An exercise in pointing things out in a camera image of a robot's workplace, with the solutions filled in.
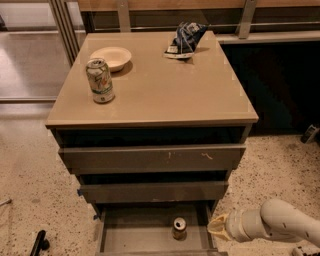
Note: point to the white object bottom right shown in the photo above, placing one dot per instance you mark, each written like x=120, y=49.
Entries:
x=306, y=251

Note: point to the blue chip bag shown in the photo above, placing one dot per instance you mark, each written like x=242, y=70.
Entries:
x=186, y=39

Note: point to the top grey drawer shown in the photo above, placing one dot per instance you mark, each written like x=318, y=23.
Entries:
x=152, y=159

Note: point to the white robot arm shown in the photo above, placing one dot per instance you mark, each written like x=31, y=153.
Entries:
x=275, y=220

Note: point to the middle grey drawer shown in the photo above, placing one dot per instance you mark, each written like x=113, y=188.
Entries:
x=154, y=192

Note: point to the grey drawer cabinet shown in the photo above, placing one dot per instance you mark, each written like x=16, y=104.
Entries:
x=158, y=102

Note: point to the green white soda can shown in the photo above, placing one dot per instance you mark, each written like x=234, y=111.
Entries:
x=100, y=80

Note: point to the metal rail shelf frame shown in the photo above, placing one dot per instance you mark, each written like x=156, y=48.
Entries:
x=234, y=21

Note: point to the bottom grey drawer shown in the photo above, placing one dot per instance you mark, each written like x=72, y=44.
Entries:
x=147, y=231

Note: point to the black object on floor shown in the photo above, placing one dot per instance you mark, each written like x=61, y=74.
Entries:
x=40, y=244

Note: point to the dark device on floor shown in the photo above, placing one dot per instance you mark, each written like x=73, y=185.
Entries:
x=310, y=134

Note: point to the orange soda can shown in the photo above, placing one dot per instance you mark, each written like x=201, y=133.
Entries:
x=179, y=228

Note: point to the white bowl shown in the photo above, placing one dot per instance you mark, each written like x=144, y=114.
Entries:
x=115, y=57

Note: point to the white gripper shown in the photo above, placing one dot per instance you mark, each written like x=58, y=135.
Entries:
x=234, y=224

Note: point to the grey drawer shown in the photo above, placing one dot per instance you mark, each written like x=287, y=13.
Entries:
x=152, y=159
x=147, y=231
x=154, y=192

